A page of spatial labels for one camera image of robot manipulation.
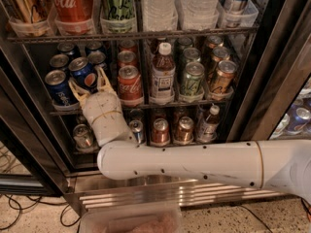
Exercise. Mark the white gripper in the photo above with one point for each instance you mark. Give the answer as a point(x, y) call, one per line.
point(99, 105)

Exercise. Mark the orange can bottom shelf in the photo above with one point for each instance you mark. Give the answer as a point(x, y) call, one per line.
point(184, 129)

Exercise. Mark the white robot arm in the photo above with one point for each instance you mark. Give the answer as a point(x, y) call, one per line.
point(282, 166)

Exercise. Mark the blue pepsi can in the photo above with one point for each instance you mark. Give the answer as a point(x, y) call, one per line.
point(59, 62)
point(84, 74)
point(59, 89)
point(97, 58)

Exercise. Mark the orange lacroix can front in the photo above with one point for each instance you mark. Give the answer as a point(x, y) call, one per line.
point(223, 76)

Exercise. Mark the red coca-cola can front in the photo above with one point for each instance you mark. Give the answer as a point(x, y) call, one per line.
point(130, 86)

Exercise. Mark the silver can bottom left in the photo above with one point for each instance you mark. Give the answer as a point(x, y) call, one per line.
point(83, 136)

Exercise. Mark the orange lacroix can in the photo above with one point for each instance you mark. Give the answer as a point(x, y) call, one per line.
point(220, 53)
point(223, 76)

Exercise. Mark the clear water bottle top left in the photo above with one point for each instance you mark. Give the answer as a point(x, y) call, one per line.
point(159, 15)

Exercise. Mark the red coca-cola can middle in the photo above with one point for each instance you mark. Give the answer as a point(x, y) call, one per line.
point(127, 57)

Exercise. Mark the green lacroix can top shelf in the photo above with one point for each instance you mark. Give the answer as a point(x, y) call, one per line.
point(118, 9)

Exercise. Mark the clear water bottle top right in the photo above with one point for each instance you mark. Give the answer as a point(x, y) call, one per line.
point(197, 14)

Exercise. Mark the orange lacroix can middle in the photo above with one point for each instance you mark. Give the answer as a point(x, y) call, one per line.
point(220, 53)

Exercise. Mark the red coca-cola can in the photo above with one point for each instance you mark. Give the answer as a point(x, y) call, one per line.
point(127, 57)
point(130, 86)

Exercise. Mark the brown tea bottle white cap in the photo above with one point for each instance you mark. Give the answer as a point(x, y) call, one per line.
point(163, 72)

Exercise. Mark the wire shelf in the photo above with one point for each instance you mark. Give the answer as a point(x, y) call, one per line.
point(131, 35)
point(147, 106)

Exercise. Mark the upper wire shelf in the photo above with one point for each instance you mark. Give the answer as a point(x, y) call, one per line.
point(131, 35)

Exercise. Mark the blue pepsi can front left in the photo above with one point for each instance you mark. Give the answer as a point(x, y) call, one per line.
point(59, 89)

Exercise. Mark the green lacroix can front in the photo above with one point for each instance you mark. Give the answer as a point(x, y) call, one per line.
point(192, 79)

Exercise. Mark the steel fridge base grille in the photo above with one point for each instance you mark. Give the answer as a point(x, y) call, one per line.
point(91, 190)

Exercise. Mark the blue can right fridge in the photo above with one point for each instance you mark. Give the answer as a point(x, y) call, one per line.
point(299, 117)

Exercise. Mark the clear plastic bin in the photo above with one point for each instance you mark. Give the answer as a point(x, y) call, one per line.
point(155, 217)

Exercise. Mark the green lacroix can middle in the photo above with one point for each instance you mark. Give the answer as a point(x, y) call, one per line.
point(191, 55)

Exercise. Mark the red can bottom shelf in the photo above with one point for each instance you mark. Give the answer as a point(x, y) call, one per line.
point(160, 133)

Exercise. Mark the blue pepsi can middle left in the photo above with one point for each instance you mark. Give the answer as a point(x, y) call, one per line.
point(59, 62)

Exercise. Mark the middle wire shelf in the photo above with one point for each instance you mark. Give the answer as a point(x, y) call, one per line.
point(147, 106)

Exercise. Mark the gold can top shelf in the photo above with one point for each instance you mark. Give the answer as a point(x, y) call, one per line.
point(31, 11)

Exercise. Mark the tea bottle bottom shelf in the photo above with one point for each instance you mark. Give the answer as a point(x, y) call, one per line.
point(207, 126)

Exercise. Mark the large coca-cola can top shelf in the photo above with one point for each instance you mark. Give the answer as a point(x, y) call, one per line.
point(73, 10)

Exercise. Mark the clear water bottle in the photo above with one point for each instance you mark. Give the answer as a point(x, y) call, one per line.
point(159, 15)
point(197, 14)

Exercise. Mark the blue can bottom shelf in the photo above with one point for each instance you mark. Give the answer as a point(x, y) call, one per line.
point(137, 129)

